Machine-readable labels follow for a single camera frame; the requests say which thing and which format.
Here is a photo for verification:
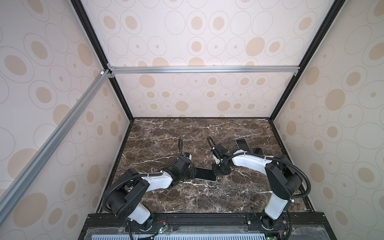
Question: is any pink phone black screen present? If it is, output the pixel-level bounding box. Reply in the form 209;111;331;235
252;148;265;156

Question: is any black corner frame post right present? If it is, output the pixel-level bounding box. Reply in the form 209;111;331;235
269;0;346;122

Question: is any aluminium rail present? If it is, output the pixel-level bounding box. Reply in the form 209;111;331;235
110;65;300;75
1;69;112;225

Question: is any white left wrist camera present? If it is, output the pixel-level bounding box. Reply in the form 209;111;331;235
183;153;192;160

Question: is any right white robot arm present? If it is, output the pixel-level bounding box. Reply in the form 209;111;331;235
210;143;311;229

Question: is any black corner frame post left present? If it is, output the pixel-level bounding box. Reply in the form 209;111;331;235
70;0;135;122

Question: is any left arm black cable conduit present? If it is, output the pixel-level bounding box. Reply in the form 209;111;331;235
101;137;184;214

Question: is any dark blue phone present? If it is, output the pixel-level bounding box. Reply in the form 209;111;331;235
236;138;251;152

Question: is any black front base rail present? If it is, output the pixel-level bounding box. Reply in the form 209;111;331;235
79;212;336;240

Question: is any black corner frame post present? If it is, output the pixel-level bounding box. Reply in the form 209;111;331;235
70;0;135;122
269;0;346;122

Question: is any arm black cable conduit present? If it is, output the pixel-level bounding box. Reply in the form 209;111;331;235
101;137;184;214
206;136;312;199

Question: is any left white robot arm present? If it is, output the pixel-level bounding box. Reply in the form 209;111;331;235
102;153;196;225

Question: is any back aluminium rail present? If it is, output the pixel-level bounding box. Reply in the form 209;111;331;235
110;65;300;75

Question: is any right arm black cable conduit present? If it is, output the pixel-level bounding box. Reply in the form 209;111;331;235
206;136;312;199

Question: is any left aluminium rail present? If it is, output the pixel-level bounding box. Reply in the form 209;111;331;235
1;69;112;225

